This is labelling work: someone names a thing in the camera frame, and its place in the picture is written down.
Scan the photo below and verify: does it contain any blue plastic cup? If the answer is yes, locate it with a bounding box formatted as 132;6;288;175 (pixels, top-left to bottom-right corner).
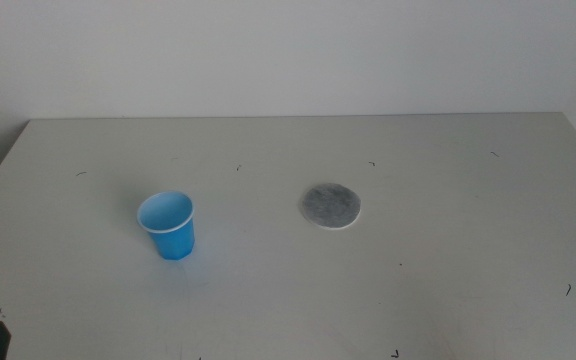
136;190;196;261

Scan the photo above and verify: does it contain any round grey cup mat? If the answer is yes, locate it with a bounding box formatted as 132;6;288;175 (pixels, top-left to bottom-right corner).
298;182;363;231

